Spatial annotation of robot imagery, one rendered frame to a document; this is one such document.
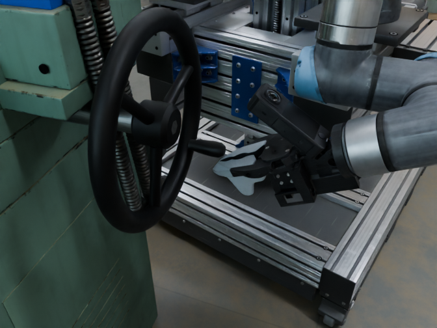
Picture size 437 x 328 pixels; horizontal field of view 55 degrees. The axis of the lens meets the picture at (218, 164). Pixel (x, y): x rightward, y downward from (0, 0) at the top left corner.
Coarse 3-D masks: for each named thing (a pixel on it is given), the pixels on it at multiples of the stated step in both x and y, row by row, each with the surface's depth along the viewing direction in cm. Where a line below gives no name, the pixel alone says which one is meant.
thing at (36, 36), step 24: (0, 24) 47; (24, 24) 46; (48, 24) 45; (72, 24) 47; (96, 24) 52; (120, 24) 57; (0, 48) 49; (24, 48) 48; (48, 48) 47; (72, 48) 48; (24, 72) 50; (48, 72) 49; (72, 72) 49
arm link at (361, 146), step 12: (348, 120) 53; (360, 120) 51; (372, 120) 50; (348, 132) 51; (360, 132) 50; (372, 132) 49; (348, 144) 50; (360, 144) 50; (372, 144) 49; (348, 156) 51; (360, 156) 50; (372, 156) 49; (360, 168) 51; (372, 168) 50; (384, 168) 50
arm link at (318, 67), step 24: (336, 0) 52; (360, 0) 51; (336, 24) 53; (360, 24) 53; (312, 48) 58; (336, 48) 54; (360, 48) 54; (312, 72) 57; (336, 72) 56; (360, 72) 55; (312, 96) 59; (336, 96) 57; (360, 96) 56
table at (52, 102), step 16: (128, 0) 76; (128, 16) 77; (0, 64) 51; (0, 80) 51; (0, 96) 51; (16, 96) 50; (32, 96) 49; (48, 96) 49; (64, 96) 49; (80, 96) 51; (32, 112) 51; (48, 112) 50; (64, 112) 49
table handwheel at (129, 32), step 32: (128, 32) 43; (128, 64) 42; (192, 64) 61; (96, 96) 41; (128, 96) 45; (192, 96) 65; (96, 128) 41; (128, 128) 55; (160, 128) 52; (192, 128) 66; (96, 160) 42; (160, 160) 56; (96, 192) 44; (160, 192) 58; (128, 224) 50
